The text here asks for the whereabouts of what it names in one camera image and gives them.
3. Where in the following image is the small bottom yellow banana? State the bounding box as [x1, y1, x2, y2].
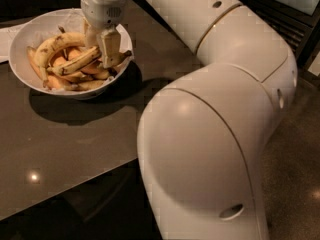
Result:
[74, 80, 104, 91]

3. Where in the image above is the orange banana with stem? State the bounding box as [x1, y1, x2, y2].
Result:
[98, 50, 132, 69]

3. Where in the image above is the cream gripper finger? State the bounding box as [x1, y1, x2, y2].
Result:
[83, 19, 99, 48]
[97, 26, 121, 68]

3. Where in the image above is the white paper napkin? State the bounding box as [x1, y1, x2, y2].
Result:
[0, 24, 23, 63]

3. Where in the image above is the left edge orange banana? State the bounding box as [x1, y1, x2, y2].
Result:
[26, 46, 51, 89]

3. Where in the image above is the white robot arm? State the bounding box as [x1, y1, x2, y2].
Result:
[81, 0, 297, 240]

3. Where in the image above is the white ceramic bowl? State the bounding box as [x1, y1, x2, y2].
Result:
[8, 8, 133, 100]

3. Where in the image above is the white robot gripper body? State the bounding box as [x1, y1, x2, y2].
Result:
[80, 0, 126, 29]

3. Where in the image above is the lower orange banana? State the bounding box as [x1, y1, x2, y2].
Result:
[49, 56, 93, 83]

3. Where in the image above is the large curved spotted banana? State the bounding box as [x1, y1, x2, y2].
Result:
[34, 32, 85, 82]

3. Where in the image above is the long spotted yellow banana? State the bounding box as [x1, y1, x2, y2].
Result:
[47, 46, 101, 76]

